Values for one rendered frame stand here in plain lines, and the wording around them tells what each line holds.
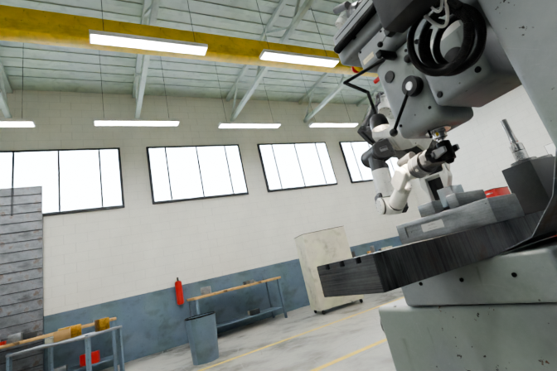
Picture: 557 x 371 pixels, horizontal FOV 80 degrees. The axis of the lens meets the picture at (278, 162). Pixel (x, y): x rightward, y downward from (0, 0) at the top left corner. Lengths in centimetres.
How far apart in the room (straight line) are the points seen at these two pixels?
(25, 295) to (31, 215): 153
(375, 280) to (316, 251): 648
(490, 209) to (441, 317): 38
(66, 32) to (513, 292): 572
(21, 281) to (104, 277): 140
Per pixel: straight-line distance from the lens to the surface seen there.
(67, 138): 911
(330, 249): 737
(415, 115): 125
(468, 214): 112
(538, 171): 155
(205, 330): 554
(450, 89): 116
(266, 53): 565
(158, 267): 829
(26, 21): 599
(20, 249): 836
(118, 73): 898
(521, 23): 97
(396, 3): 100
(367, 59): 141
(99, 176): 864
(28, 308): 821
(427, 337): 132
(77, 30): 593
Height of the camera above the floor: 97
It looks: 18 degrees up
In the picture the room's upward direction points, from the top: 14 degrees counter-clockwise
